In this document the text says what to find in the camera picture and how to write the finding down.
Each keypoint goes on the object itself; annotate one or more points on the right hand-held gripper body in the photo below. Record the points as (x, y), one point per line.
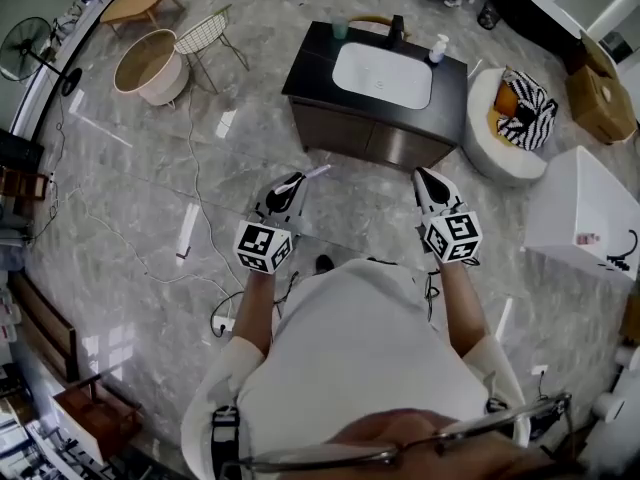
(452, 238)

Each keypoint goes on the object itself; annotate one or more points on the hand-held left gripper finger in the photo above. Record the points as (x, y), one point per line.
(274, 186)
(300, 193)

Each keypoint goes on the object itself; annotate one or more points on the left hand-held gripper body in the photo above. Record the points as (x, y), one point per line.
(262, 245)

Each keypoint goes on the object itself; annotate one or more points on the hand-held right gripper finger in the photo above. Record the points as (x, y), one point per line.
(454, 193)
(421, 190)

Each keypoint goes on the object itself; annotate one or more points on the white toothbrush item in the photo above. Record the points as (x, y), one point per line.
(318, 171)

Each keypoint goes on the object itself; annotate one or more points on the person's right forearm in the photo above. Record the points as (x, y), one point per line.
(462, 308)

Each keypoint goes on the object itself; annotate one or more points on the person's left forearm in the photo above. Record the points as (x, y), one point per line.
(252, 313)

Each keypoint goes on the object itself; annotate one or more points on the brown wooden sink cabinet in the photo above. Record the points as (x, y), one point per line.
(345, 133)

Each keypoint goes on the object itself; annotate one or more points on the white sink basin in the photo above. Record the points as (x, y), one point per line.
(382, 75)

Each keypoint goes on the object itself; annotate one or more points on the black sink counter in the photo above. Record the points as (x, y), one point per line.
(312, 68)

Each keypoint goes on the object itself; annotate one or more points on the white round armchair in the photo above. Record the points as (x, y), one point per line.
(482, 138)

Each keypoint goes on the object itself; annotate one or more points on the person's black shoe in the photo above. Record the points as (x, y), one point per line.
(324, 263)

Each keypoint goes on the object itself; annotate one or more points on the white power strip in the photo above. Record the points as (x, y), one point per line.
(223, 323)

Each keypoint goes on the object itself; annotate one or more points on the orange cushion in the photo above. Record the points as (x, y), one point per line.
(505, 99)

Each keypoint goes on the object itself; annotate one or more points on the black white striped cushion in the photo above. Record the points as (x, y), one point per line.
(532, 118)

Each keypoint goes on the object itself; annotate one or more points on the white box cabinet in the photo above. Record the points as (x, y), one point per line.
(575, 203)

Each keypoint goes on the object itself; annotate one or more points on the person's white shirt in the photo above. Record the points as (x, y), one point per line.
(355, 348)

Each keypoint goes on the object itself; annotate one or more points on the white soap dispenser bottle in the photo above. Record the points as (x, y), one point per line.
(436, 53)

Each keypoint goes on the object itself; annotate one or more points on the round pink basket table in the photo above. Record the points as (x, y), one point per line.
(160, 80)

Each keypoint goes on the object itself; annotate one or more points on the black faucet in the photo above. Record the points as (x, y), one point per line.
(396, 30)

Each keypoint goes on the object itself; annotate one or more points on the green cup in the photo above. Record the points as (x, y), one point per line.
(340, 28)

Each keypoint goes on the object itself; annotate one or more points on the cardboard box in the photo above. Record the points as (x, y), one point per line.
(595, 98)

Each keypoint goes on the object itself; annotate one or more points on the wooden chair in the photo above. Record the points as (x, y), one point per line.
(370, 19)

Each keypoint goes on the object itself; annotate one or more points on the black mesh trash bin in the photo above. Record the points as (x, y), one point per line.
(488, 15)

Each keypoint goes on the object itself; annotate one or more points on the black curved desk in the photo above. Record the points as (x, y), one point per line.
(540, 13)

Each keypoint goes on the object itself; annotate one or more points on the person's glasses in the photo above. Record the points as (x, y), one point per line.
(320, 454)

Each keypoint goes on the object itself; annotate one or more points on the low wooden table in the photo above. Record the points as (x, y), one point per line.
(135, 5)

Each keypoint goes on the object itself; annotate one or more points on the dark wooden shelf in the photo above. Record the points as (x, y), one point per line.
(47, 328)

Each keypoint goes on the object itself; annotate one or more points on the brown wooden stool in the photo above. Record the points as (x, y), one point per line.
(95, 413)

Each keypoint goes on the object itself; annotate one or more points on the black standing fan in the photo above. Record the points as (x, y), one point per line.
(22, 48)

